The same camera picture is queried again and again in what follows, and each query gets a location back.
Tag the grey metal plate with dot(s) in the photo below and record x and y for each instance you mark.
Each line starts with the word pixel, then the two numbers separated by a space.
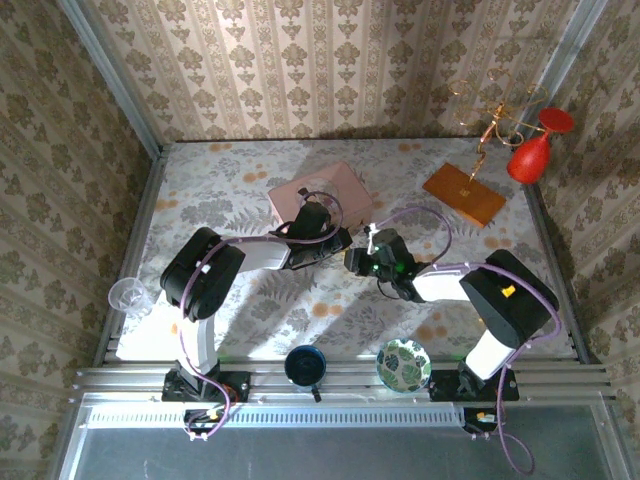
pixel 325 455

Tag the aluminium side rail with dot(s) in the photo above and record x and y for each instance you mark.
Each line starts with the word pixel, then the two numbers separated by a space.
pixel 542 220
pixel 146 210

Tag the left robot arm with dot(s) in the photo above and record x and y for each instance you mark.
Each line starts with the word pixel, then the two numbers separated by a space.
pixel 200 270

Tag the dark blue mug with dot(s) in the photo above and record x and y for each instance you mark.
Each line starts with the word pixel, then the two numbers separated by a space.
pixel 305 365

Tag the left aluminium corner post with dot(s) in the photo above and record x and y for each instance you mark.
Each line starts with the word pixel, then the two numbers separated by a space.
pixel 110 70

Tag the red wine glass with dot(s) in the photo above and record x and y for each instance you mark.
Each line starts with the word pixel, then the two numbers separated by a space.
pixel 530 160

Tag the right aluminium corner post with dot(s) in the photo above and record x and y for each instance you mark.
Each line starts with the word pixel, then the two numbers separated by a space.
pixel 572 50

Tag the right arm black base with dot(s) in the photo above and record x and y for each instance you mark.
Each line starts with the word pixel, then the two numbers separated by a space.
pixel 445 387

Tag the pink tin box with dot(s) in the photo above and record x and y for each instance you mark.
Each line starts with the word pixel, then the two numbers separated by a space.
pixel 350 190

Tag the aluminium corner post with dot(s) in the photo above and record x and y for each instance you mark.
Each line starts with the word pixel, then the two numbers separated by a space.
pixel 572 50
pixel 110 70

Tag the right black connector box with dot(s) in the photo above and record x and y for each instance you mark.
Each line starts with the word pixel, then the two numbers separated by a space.
pixel 470 417

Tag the right aluminium side rail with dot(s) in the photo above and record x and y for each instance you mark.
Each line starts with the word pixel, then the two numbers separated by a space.
pixel 542 220

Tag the aluminium front rail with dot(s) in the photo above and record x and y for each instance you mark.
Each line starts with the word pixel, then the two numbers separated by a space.
pixel 350 380

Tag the leaf pattern bowl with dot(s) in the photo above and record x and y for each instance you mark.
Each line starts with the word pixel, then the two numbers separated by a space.
pixel 404 367

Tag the floral table cover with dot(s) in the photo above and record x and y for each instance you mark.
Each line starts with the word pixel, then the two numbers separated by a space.
pixel 350 310

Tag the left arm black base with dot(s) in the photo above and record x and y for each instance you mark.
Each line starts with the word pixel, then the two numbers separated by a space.
pixel 235 385

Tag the black connector box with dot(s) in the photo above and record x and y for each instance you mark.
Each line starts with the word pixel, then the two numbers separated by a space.
pixel 202 419
pixel 470 417

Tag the left aluminium side rail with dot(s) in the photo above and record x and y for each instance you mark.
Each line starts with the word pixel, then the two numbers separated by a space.
pixel 146 210

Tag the left black connector box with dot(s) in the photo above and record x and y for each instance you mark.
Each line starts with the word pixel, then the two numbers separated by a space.
pixel 202 419

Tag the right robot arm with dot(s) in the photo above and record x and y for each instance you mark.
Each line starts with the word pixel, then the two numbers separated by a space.
pixel 505 300

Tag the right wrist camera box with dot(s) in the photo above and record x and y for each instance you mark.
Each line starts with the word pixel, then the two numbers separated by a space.
pixel 371 235

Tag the clear plastic cup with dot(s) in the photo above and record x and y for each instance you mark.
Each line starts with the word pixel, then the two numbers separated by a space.
pixel 129 296

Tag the orange wooden board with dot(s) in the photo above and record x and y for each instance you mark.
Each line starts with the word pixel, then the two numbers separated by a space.
pixel 450 187

